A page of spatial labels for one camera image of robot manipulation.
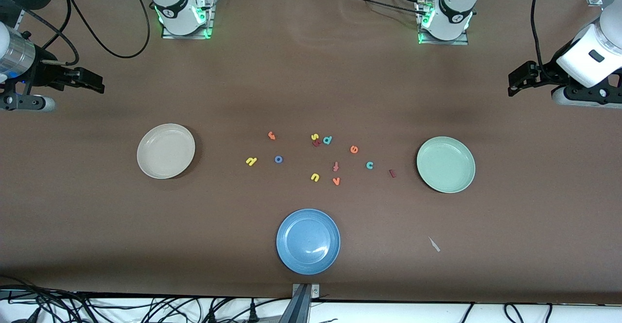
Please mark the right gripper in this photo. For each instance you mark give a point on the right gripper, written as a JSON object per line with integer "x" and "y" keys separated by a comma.
{"x": 47, "y": 75}

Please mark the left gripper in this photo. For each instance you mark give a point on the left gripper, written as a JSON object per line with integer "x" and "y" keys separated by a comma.
{"x": 541, "y": 74}

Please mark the yellow foam letter h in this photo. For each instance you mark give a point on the yellow foam letter h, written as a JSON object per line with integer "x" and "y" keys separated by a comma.
{"x": 250, "y": 161}

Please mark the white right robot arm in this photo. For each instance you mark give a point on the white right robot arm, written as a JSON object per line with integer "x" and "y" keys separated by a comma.
{"x": 177, "y": 7}

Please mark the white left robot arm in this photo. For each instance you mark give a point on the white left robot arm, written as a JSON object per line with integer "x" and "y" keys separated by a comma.
{"x": 454, "y": 7}

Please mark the beige brown plate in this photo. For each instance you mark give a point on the beige brown plate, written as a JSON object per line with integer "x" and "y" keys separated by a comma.
{"x": 165, "y": 151}

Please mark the light green plate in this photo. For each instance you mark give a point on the light green plate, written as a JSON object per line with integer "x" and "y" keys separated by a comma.
{"x": 445, "y": 164}

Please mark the small white paper scrap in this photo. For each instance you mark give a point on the small white paper scrap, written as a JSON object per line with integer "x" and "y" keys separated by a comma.
{"x": 434, "y": 244}

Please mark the brown table cover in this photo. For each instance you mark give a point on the brown table cover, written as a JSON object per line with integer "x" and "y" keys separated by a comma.
{"x": 311, "y": 80}

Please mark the blue plate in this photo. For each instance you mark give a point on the blue plate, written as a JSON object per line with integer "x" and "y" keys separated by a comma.
{"x": 308, "y": 242}

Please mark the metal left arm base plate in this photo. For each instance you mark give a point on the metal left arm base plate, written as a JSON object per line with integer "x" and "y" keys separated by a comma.
{"x": 422, "y": 40}

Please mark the aluminium camera mount profile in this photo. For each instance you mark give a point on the aluminium camera mount profile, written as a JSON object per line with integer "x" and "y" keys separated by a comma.
{"x": 301, "y": 308}

